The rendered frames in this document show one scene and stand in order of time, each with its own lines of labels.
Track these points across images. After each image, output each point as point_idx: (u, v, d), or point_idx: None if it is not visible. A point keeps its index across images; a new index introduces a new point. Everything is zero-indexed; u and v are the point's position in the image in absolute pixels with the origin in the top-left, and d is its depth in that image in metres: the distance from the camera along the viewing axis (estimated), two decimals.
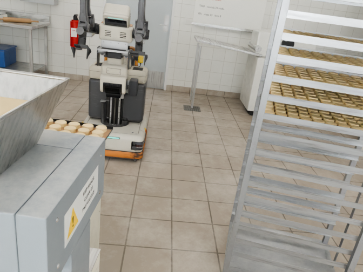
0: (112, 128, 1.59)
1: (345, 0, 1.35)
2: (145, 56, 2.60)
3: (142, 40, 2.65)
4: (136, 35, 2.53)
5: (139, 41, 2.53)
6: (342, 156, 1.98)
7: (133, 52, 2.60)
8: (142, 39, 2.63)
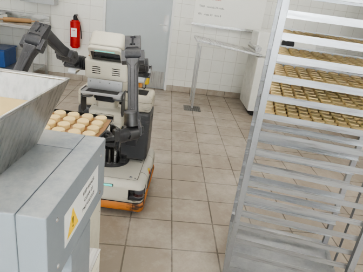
0: (112, 117, 1.56)
1: (345, 0, 1.35)
2: (112, 143, 1.37)
3: (139, 137, 1.46)
4: (126, 110, 1.45)
5: (132, 111, 1.42)
6: (342, 156, 1.98)
7: (118, 131, 1.37)
8: (139, 133, 1.45)
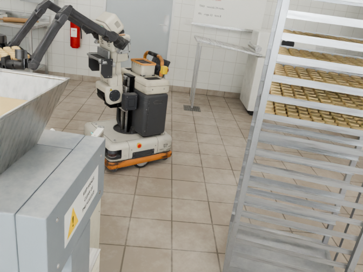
0: None
1: (345, 0, 1.35)
2: (0, 65, 2.18)
3: (20, 67, 2.18)
4: (21, 49, 2.20)
5: (16, 49, 2.15)
6: (342, 156, 1.98)
7: (4, 58, 2.17)
8: (20, 64, 2.17)
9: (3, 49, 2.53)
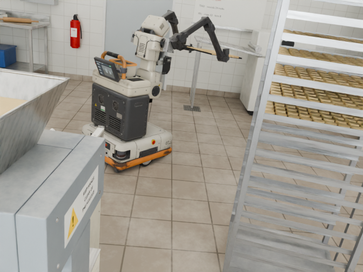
0: (183, 47, 3.75)
1: (345, 0, 1.35)
2: None
3: None
4: None
5: None
6: (342, 156, 1.98)
7: None
8: None
9: None
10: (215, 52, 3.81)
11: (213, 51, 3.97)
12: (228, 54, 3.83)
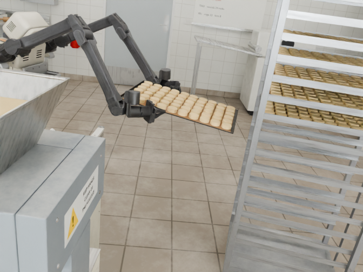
0: (143, 81, 2.08)
1: (345, 0, 1.35)
2: None
3: None
4: (163, 70, 2.11)
5: (169, 69, 2.13)
6: (342, 156, 1.98)
7: (177, 82, 2.11)
8: None
9: (143, 102, 1.74)
10: (179, 102, 1.83)
11: (203, 102, 1.93)
12: (194, 113, 1.73)
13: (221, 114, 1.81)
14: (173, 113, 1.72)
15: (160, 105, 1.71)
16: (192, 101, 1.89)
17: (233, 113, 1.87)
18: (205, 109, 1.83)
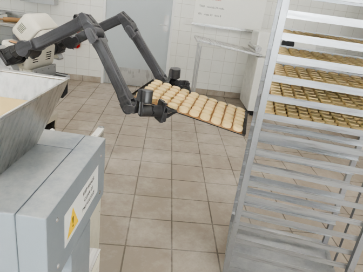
0: (153, 79, 2.06)
1: (345, 0, 1.35)
2: None
3: None
4: (173, 69, 2.09)
5: (179, 68, 2.12)
6: (342, 156, 1.98)
7: (187, 82, 2.09)
8: None
9: (154, 101, 1.72)
10: (190, 102, 1.82)
11: (213, 103, 1.91)
12: (206, 114, 1.71)
13: (232, 116, 1.80)
14: (184, 113, 1.70)
15: (172, 104, 1.70)
16: (202, 102, 1.88)
17: (243, 115, 1.86)
18: (216, 110, 1.82)
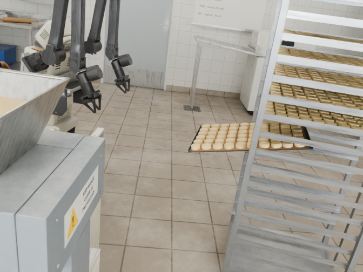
0: (201, 126, 2.10)
1: (345, 0, 1.35)
2: (129, 80, 2.15)
3: None
4: (128, 57, 2.05)
5: (132, 62, 2.08)
6: (342, 156, 1.98)
7: (123, 77, 2.08)
8: None
9: (210, 148, 1.74)
10: (244, 135, 1.81)
11: (266, 127, 1.89)
12: (264, 141, 1.69)
13: (290, 133, 1.76)
14: (242, 148, 1.69)
15: (228, 145, 1.71)
16: None
17: (300, 128, 1.81)
18: None
